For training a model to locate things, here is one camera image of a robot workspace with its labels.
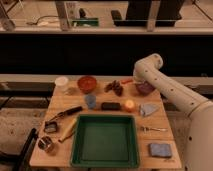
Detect wooden yellow handled tool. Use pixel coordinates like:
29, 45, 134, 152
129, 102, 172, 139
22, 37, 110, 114
58, 118, 77, 143

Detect orange red bowl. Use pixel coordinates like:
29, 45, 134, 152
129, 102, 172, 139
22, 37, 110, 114
77, 75, 97, 94

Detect yellow orange apple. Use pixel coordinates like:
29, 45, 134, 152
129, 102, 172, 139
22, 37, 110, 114
124, 100, 136, 112

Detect black rectangular block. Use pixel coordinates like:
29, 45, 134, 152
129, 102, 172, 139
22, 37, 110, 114
101, 102, 121, 110

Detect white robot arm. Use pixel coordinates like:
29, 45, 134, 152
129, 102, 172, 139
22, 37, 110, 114
133, 53, 213, 171

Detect silver fork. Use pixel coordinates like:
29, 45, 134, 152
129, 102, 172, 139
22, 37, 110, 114
140, 126, 167, 132

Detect black stand beside table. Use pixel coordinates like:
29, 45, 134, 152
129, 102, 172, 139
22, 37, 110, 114
12, 128, 38, 171

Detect purple bowl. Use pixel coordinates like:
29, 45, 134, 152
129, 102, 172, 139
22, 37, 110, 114
135, 81, 155, 96

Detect blue plastic cup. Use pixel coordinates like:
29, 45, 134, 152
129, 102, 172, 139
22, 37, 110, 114
85, 94, 96, 109

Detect black handled knife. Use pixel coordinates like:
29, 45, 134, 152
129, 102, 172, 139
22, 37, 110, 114
49, 106, 83, 121

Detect blue sponge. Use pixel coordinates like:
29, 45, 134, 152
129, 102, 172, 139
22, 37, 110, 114
149, 143, 172, 158

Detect green plastic tray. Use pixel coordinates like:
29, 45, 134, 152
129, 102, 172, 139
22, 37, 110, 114
70, 115, 140, 168

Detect grey blue cloth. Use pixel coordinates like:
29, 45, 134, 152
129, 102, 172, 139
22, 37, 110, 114
139, 103, 159, 117

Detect white plastic cup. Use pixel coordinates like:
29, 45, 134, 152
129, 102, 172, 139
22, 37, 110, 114
55, 76, 69, 92

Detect small metal tin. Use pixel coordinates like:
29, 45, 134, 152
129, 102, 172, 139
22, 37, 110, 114
44, 121, 58, 133

